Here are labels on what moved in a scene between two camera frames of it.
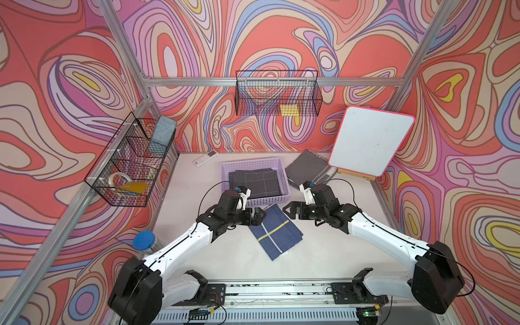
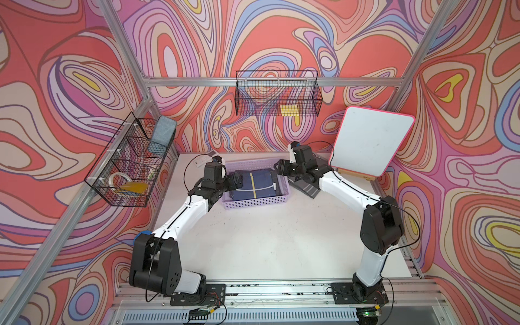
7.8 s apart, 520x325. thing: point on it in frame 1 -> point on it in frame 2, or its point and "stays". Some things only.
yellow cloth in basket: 138,187 stays
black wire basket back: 278,93 stays
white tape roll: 110,181 stays
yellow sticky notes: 290,110 stays
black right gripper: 294,204 -> 282,168
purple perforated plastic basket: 274,163 stays
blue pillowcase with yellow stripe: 276,234 -> 256,183
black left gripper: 256,220 -> 237,179
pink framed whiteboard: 368,140 stays
